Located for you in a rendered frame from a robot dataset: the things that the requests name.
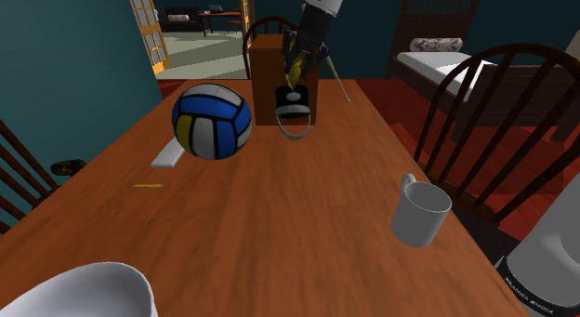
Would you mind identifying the thin wooden stick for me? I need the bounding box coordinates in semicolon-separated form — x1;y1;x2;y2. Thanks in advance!
326;54;352;105

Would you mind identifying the dark green floor object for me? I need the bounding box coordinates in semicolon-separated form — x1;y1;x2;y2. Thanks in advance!
48;158;88;178

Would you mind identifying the blue white yellow volleyball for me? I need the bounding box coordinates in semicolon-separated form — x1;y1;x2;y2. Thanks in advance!
171;82;254;161

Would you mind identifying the brown wooden box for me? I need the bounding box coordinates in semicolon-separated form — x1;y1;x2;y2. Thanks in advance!
248;33;320;126

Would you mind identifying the yellow green leafy thing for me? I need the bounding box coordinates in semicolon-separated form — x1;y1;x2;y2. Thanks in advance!
283;53;305;92

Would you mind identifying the wooden desk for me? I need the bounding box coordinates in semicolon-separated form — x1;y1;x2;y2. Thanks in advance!
197;4;243;37

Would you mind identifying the wooden table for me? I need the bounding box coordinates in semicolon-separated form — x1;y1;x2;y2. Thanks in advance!
0;78;533;317

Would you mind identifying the white mug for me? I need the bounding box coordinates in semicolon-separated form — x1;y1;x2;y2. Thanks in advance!
389;172;454;249

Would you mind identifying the white flat bar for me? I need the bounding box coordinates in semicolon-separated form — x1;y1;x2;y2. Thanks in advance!
150;139;187;169

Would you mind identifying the white bowl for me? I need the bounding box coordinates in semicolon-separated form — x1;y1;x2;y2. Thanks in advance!
0;261;159;317

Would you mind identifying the yellow framed glass door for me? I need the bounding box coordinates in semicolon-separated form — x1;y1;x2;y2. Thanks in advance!
238;0;256;35
126;0;173;76

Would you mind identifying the dark wooden spindle chair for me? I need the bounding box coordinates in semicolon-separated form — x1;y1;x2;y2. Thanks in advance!
412;42;580;228
242;15;298;81
0;120;60;236

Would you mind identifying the dark wooden bed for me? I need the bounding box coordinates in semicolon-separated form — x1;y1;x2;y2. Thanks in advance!
385;0;580;143

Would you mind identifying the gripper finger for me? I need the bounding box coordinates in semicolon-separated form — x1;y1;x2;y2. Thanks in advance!
282;30;301;76
307;42;331;75

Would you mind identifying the dark sofa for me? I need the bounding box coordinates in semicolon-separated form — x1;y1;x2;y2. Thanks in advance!
157;6;204;33

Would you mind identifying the black device with grey handle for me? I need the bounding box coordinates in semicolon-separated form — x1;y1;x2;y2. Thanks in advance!
274;84;314;141

